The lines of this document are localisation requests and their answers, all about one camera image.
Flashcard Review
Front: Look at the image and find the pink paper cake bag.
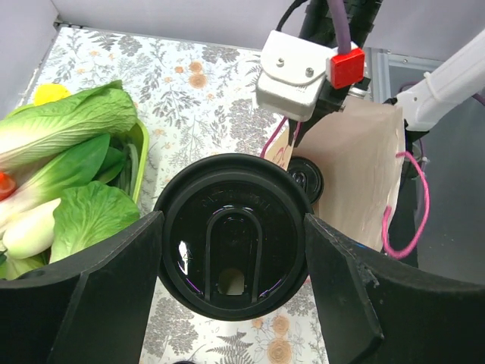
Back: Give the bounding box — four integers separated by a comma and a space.
260, 98, 430, 259

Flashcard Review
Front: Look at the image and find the black plastic cup lid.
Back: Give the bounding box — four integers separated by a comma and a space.
155, 153, 312, 322

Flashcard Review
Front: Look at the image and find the napa cabbage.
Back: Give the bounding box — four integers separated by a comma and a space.
1, 80, 138, 171

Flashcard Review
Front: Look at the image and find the bok choy front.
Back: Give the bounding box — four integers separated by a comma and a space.
2, 181, 140, 263

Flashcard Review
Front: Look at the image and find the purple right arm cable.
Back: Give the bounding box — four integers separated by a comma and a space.
327, 0, 355, 52

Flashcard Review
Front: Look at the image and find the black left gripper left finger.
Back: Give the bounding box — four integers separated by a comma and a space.
1, 212, 164, 363

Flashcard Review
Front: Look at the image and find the red pepper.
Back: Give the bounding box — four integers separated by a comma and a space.
0, 172, 17, 201

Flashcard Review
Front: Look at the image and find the yellow vegetable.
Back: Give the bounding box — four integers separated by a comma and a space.
33, 83, 71, 106

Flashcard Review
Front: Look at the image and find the bok choy middle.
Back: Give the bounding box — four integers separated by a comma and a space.
1, 134, 111, 226

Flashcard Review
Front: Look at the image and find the green plastic vegetable tray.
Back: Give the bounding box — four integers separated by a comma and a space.
15, 120, 143, 196

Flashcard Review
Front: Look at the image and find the floral table mat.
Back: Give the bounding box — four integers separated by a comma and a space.
34, 27, 327, 363

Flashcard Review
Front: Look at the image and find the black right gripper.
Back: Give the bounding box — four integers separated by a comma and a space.
289, 0, 382, 146

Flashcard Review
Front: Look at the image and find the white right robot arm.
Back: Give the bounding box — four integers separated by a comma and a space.
289, 1, 484, 146

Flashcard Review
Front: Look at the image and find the bok choy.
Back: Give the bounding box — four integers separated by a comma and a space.
2, 181, 140, 263
1, 134, 111, 226

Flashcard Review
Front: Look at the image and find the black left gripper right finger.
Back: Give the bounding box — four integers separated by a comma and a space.
304, 215, 484, 363

